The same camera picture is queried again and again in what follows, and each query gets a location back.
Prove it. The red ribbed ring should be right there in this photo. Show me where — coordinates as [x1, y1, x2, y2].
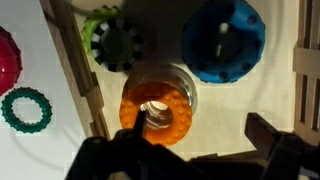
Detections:
[0, 25, 24, 97]

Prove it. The blue dotted ring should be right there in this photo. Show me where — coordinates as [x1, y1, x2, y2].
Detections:
[181, 0, 267, 84]

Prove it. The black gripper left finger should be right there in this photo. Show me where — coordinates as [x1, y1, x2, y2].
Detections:
[132, 110, 147, 138]

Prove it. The lime green bumpy ring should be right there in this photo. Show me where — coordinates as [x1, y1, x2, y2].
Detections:
[80, 5, 123, 57]

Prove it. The black white striped ring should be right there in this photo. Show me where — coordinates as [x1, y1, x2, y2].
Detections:
[90, 18, 147, 73]

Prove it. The dark green thin ring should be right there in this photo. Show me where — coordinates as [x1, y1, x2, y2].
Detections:
[0, 87, 53, 134]

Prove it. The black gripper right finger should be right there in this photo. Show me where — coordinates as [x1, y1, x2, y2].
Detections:
[244, 112, 292, 162]

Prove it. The orange bumpy ring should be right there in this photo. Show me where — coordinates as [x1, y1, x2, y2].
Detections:
[118, 81, 194, 147]

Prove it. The slatted wooden tray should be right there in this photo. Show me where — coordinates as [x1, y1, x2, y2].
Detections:
[39, 0, 320, 161]

